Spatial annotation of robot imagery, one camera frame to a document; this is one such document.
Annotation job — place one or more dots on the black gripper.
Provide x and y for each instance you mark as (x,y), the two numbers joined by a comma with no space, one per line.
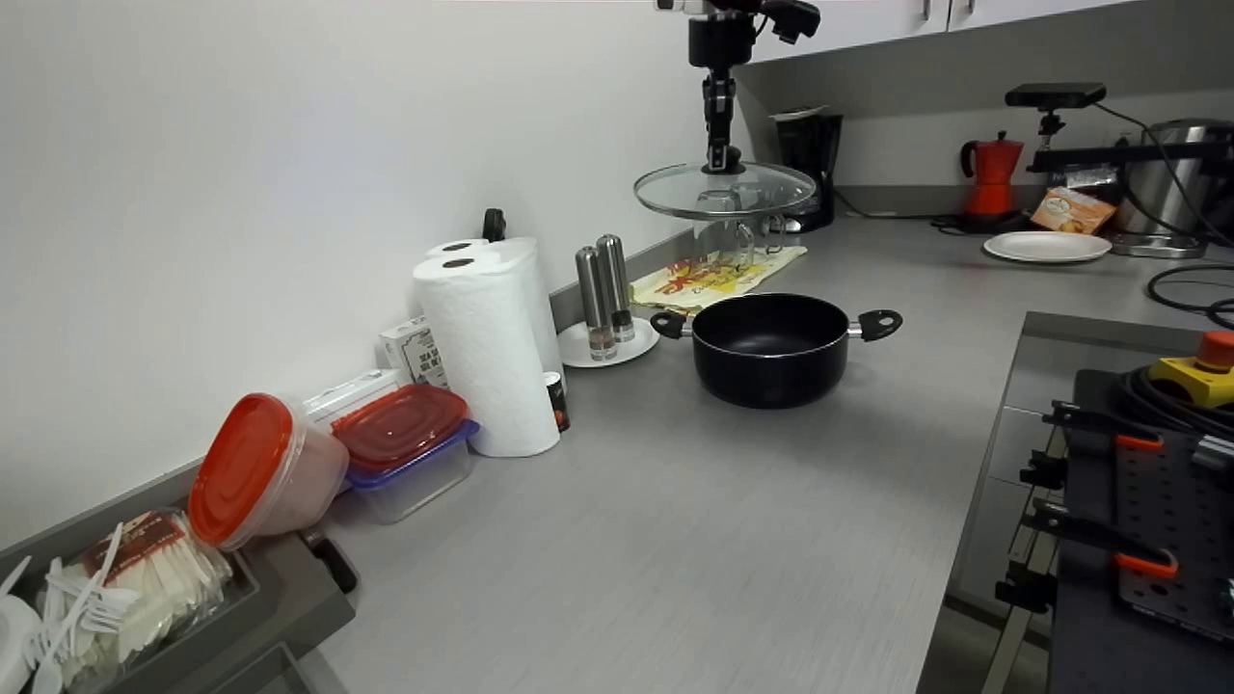
(717,41)

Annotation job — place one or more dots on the glass lid with black knob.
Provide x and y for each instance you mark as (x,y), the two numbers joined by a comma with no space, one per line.
(773,194)

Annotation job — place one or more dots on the black cooking pot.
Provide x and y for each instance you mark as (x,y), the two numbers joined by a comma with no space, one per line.
(773,369)

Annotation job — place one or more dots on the red moka pot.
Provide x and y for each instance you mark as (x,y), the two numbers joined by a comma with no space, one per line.
(993,176)

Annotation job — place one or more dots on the rectangular container with red lid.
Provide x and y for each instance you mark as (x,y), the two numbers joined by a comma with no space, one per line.
(407,428)

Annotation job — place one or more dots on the round container with red lid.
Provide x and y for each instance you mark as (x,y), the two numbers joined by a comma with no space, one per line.
(245,468)

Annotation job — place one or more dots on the black coffee maker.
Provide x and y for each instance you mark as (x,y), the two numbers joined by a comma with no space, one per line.
(811,160)

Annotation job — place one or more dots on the steel spice grinder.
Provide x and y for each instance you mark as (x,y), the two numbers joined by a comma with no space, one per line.
(619,283)
(591,303)

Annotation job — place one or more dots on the small white saucer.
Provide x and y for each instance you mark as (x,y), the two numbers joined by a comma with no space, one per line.
(638,347)

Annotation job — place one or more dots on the white dinner plate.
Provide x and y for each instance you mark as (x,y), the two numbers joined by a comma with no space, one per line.
(1046,247)

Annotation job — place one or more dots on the orange snack packet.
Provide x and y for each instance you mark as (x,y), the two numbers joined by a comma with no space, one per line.
(1072,208)

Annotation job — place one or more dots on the white power socket box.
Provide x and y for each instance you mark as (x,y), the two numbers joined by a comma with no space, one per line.
(410,347)

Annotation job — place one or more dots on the clear plastic container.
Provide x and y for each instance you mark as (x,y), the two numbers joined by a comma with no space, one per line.
(348,392)

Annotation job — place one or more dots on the steel electric kettle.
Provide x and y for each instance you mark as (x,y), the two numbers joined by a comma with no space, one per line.
(1180,176)

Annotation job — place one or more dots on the yellow emergency stop button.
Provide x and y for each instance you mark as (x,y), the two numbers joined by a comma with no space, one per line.
(1201,369)

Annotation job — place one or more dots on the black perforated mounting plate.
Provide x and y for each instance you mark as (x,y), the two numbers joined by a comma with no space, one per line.
(1168,513)

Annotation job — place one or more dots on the grey plastic tray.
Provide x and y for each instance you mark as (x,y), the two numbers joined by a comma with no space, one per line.
(272,618)

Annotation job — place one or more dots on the bag of white plastic cutlery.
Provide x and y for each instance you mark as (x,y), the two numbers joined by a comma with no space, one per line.
(155,583)

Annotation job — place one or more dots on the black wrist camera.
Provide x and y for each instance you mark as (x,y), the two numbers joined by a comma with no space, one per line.
(790,16)

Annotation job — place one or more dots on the black camera on stand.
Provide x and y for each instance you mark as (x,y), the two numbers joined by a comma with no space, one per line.
(1054,95)

